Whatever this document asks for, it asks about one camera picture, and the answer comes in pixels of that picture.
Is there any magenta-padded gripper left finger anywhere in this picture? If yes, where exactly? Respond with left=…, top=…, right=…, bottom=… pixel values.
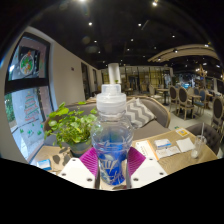
left=57, top=147, right=100, bottom=190

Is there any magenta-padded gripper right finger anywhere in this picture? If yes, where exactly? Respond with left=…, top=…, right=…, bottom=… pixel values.
left=125, top=147, right=168, bottom=189

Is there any clear bottle with blue label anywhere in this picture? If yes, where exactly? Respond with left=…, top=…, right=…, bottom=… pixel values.
left=90, top=83, right=134, bottom=186

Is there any white book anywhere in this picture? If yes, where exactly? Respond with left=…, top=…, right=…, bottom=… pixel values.
left=134, top=139, right=159, bottom=161

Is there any blue and white card pack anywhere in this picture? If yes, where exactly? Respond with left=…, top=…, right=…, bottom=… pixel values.
left=153, top=138, right=172, bottom=150

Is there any green potted plant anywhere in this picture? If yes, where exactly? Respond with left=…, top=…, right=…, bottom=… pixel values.
left=44, top=101, right=99, bottom=158

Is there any blue and white small box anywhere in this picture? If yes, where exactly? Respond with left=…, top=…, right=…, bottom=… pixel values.
left=36, top=158, right=53, bottom=171

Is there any grey chevron pillow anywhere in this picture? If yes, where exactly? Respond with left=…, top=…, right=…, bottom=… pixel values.
left=124, top=97, right=157, bottom=129

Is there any white paper napkin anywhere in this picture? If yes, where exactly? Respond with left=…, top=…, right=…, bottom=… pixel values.
left=175, top=137, right=196, bottom=154

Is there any yellow card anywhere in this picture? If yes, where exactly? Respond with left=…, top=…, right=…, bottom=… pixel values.
left=175, top=127, right=191, bottom=138

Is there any group of dining chairs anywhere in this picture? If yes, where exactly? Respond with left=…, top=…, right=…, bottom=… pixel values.
left=148, top=83, right=224, bottom=134

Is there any grey tufted chair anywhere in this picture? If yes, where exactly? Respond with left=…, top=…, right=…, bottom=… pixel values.
left=185, top=122, right=223, bottom=156

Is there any window with festive decals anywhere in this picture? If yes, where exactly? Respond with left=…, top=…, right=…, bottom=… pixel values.
left=3, top=32, right=54, bottom=164

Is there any white round column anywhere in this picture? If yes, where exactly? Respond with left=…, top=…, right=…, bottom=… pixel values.
left=107, top=62, right=122, bottom=86

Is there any group of ceiling lights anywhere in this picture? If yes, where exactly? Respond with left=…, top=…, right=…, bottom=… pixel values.
left=78, top=0, right=221, bottom=68

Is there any grey sofa with wooden frame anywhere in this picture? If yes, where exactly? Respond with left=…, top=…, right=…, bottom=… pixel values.
left=43, top=96, right=172, bottom=148

